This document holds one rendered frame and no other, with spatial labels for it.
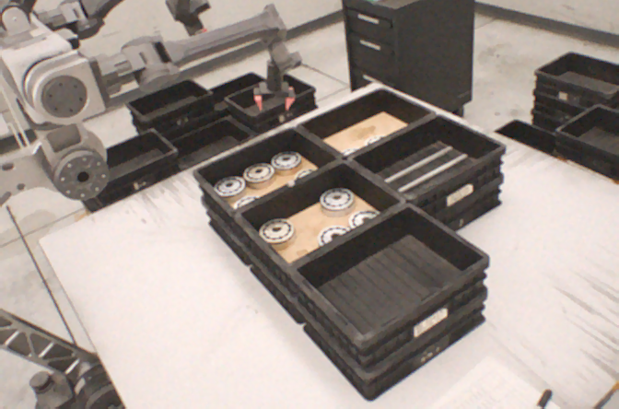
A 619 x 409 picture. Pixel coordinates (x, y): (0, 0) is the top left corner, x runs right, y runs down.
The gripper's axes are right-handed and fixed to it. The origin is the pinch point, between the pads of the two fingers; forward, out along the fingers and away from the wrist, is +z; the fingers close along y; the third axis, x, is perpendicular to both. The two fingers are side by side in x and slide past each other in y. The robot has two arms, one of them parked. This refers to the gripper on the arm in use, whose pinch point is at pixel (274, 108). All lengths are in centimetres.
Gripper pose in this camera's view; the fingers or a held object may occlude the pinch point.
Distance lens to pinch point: 216.8
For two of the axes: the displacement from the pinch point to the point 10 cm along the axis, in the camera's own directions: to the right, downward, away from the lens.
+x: 1.5, 6.8, -7.2
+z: -0.6, 7.3, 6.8
